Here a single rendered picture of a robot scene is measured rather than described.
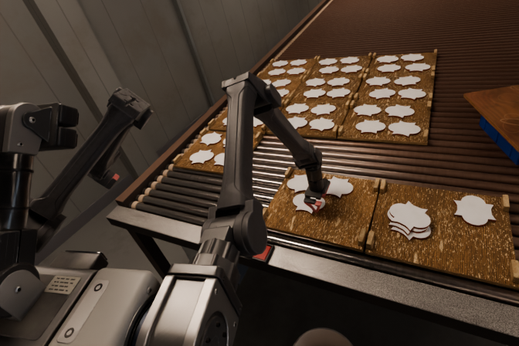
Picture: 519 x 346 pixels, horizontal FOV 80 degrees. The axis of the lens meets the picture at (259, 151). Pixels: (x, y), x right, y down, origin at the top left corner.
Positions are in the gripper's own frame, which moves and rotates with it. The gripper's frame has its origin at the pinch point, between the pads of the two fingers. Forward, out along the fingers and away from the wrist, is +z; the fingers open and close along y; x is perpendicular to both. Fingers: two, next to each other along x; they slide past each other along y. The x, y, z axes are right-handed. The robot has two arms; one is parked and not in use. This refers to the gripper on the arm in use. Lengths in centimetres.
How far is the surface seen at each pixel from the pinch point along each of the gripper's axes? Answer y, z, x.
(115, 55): -109, -27, -239
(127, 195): 20, -1, -95
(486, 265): 10, 1, 55
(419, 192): -15.9, 1.4, 34.6
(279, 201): 2.6, 0.8, -17.2
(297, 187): -6.4, -0.1, -12.1
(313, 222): 9.5, 0.8, 0.9
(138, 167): -62, 73, -226
